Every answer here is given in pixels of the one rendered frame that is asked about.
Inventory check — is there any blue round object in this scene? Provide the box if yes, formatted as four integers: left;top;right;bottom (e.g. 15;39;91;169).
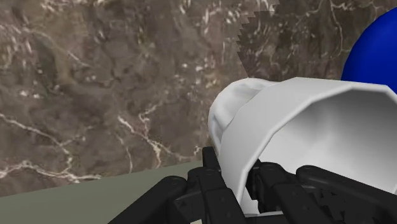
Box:
340;8;397;93

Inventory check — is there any white mug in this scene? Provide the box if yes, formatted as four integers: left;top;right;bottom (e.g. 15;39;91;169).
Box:
207;76;397;216

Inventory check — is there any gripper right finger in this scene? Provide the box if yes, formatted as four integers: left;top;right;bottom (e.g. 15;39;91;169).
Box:
247;158;397;224

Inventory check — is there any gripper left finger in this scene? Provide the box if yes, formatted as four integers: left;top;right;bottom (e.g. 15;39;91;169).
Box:
108;146;247;224

